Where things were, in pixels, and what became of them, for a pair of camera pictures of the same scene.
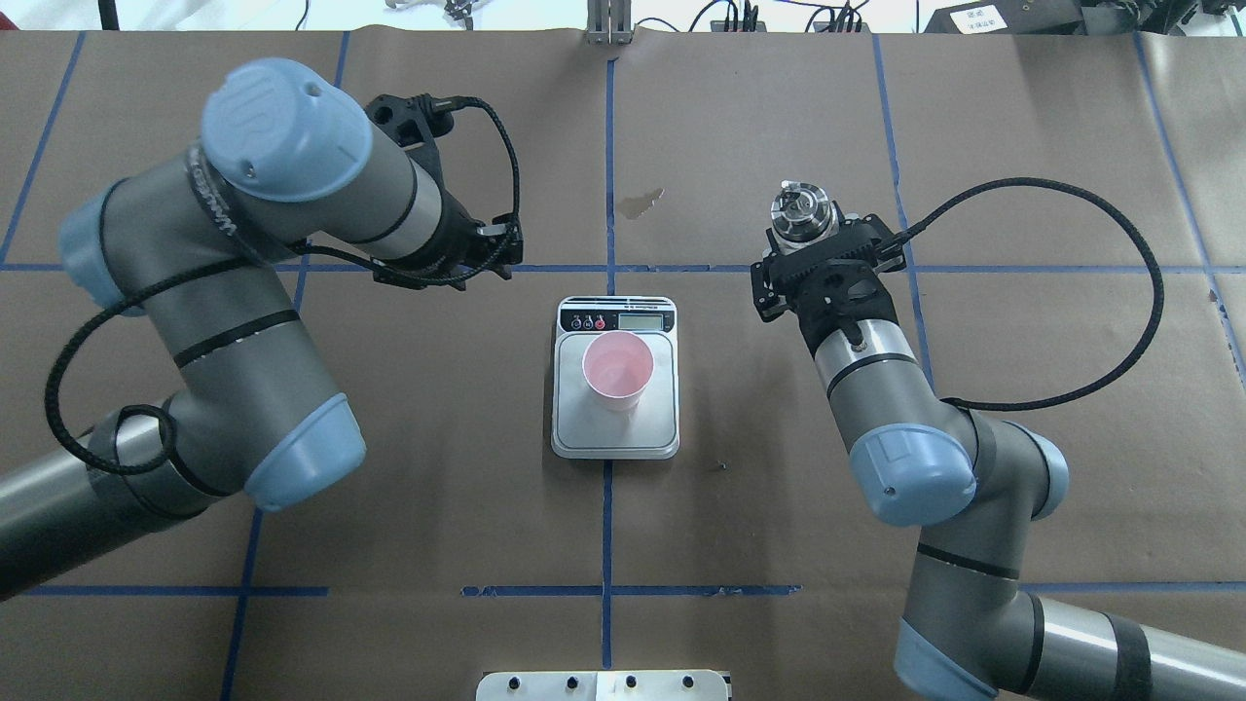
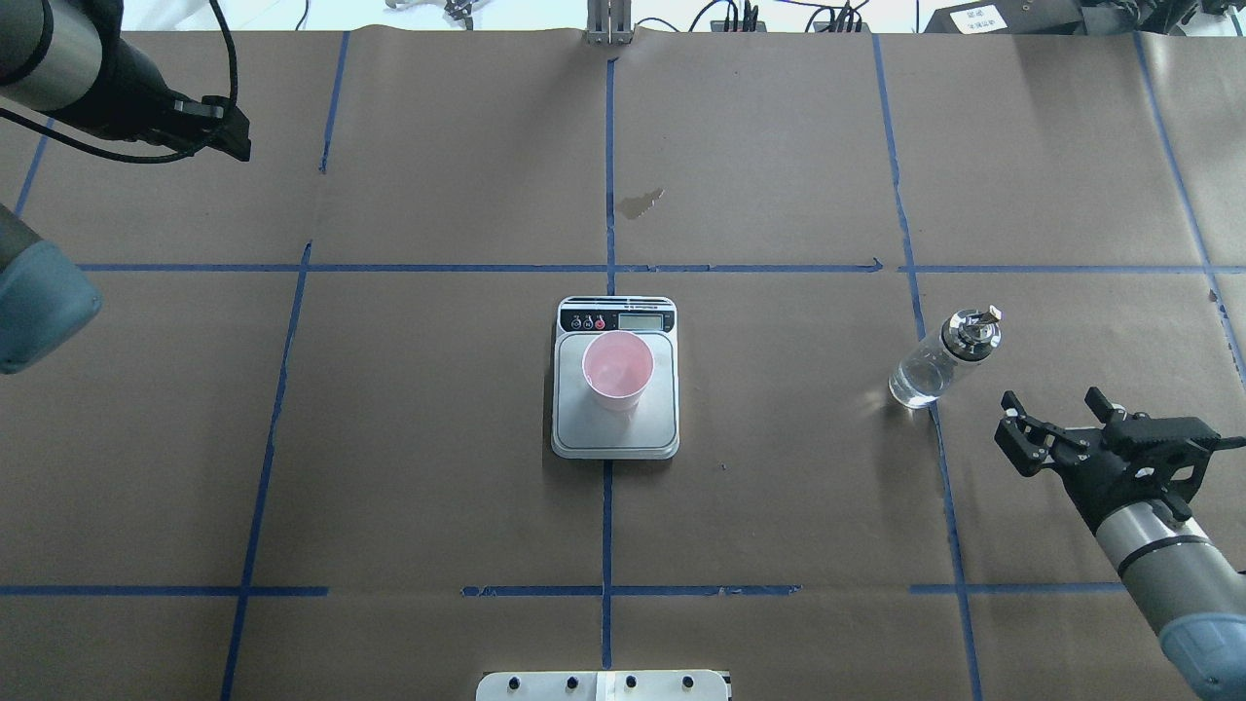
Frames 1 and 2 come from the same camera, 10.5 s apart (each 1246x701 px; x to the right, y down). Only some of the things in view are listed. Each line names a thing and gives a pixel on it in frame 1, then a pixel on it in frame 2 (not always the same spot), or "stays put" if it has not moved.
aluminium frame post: [609, 21] stays put
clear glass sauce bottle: [801, 213] → [966, 336]
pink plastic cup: [617, 367] stays put
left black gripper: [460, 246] → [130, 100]
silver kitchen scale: [581, 430] stays put
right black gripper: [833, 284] → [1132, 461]
